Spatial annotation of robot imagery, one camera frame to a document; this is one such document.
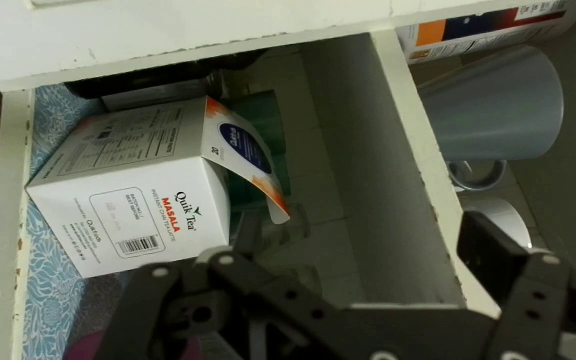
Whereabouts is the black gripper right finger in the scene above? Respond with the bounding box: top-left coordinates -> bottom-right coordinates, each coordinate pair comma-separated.
456,208 -> 576,360

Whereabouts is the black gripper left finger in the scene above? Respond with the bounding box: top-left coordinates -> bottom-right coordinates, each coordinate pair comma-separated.
89,205 -> 344,360

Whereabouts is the grey blue cup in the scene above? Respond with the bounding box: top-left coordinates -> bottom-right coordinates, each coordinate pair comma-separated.
425,43 -> 565,164

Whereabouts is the clear glass beside mug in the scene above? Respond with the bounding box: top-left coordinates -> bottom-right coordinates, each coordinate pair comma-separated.
457,192 -> 536,251

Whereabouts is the white tea box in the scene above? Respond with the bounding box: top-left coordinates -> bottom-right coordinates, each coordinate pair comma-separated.
26,95 -> 292,279

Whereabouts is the dark green box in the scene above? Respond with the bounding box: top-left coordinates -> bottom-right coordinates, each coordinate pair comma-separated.
224,88 -> 294,221

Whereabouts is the cream wall cupboard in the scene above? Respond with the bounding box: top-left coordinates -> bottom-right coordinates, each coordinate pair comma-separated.
0,28 -> 576,360

